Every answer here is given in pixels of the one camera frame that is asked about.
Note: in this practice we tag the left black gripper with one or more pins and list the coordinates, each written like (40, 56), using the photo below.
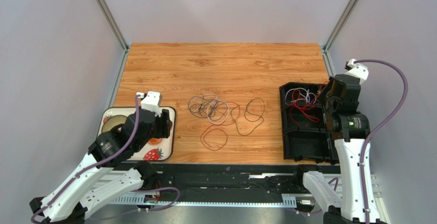
(165, 128)

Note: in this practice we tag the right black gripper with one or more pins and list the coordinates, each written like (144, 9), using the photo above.
(328, 92)

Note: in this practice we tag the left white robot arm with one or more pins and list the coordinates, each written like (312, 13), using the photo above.
(78, 197)

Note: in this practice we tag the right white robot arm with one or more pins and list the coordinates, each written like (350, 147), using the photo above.
(349, 129)

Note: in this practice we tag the strawberry print white tray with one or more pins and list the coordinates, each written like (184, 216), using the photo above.
(160, 152)

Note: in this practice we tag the black compartment organizer bin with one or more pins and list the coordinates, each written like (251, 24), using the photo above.
(304, 132)

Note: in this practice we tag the cream enamel bowl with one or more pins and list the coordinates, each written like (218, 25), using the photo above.
(111, 122)

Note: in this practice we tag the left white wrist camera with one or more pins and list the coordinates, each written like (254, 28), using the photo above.
(151, 101)

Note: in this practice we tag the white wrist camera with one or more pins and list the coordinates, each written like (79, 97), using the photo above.
(151, 101)
(357, 70)

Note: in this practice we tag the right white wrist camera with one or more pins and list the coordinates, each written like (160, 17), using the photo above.
(357, 70)

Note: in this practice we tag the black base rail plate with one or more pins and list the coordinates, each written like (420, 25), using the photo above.
(232, 183)

